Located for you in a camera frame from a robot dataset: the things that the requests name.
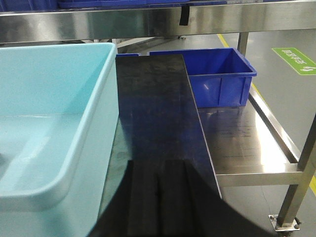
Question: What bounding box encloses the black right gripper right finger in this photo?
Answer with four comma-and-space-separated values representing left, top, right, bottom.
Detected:
159, 160, 271, 237

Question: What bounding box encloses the black flat panel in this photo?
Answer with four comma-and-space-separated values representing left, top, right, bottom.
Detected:
116, 54, 220, 195

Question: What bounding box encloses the black strap on rail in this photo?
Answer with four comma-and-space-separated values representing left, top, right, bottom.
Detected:
179, 5, 191, 26

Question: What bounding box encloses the green floor sign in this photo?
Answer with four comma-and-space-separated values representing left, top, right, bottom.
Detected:
272, 47, 316, 76

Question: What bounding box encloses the blue plastic bin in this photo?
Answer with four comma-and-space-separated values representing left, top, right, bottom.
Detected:
116, 47, 258, 109

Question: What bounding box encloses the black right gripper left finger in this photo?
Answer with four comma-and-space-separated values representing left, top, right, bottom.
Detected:
88, 159, 161, 237

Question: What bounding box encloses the light blue plastic tub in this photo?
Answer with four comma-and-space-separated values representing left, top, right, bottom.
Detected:
0, 43, 119, 237

